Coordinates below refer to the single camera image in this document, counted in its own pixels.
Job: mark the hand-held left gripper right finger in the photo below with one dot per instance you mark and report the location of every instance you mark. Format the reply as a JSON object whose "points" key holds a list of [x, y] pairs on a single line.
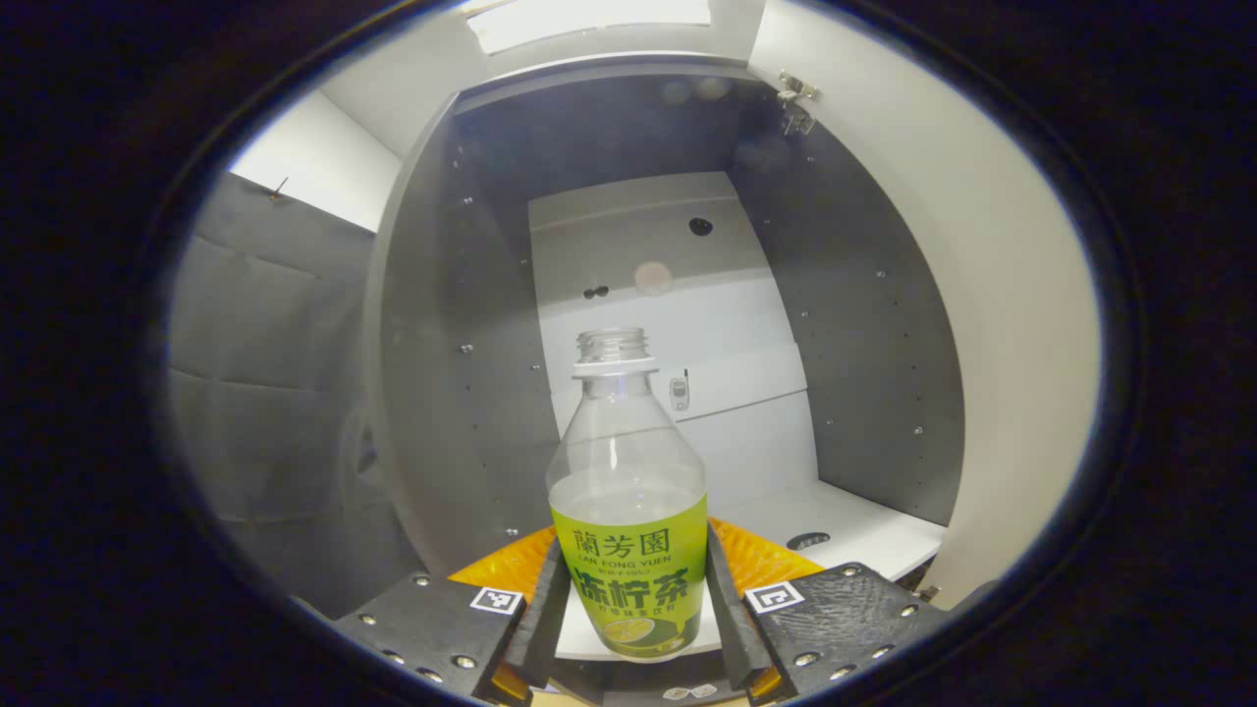
{"points": [[727, 619]]}

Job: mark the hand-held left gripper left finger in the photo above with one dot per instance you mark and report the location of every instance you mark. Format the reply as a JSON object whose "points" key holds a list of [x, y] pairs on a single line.
{"points": [[545, 619]]}

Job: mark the black backdrop cloth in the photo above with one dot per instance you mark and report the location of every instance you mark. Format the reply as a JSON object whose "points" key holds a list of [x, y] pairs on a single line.
{"points": [[265, 393]]}

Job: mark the clear bottle with green label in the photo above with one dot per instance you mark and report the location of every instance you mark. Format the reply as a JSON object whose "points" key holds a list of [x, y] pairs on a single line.
{"points": [[628, 550]]}

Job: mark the dark grey cabinet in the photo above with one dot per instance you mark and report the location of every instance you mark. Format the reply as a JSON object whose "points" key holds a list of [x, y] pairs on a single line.
{"points": [[471, 295]]}

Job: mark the metal cabinet door hinge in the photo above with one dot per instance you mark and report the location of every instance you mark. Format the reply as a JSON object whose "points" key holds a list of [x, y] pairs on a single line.
{"points": [[795, 103], [925, 592]]}

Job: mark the beige cabinet door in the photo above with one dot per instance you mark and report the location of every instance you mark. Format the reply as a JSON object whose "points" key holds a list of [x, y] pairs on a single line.
{"points": [[1011, 324]]}

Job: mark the large ceiling light panel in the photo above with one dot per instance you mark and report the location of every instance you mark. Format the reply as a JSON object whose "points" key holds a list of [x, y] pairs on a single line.
{"points": [[589, 20]]}

